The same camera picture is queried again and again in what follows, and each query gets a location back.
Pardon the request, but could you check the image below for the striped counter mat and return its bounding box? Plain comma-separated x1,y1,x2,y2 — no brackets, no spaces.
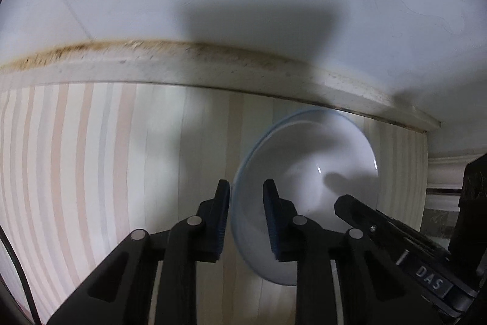
0,79,429,325

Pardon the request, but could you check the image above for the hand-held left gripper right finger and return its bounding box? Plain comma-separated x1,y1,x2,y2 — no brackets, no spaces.
262,179,444,325

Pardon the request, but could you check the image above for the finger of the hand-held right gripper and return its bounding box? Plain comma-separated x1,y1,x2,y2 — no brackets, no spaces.
334,194,438,263

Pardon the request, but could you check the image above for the black cable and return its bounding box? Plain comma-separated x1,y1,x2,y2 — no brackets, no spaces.
0,228,40,323

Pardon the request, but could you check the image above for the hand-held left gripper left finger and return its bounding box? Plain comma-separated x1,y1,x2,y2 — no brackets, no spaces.
47,178,232,325

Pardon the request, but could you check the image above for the white bowl with dark rim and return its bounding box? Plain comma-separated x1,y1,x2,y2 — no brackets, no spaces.
232,108,381,286

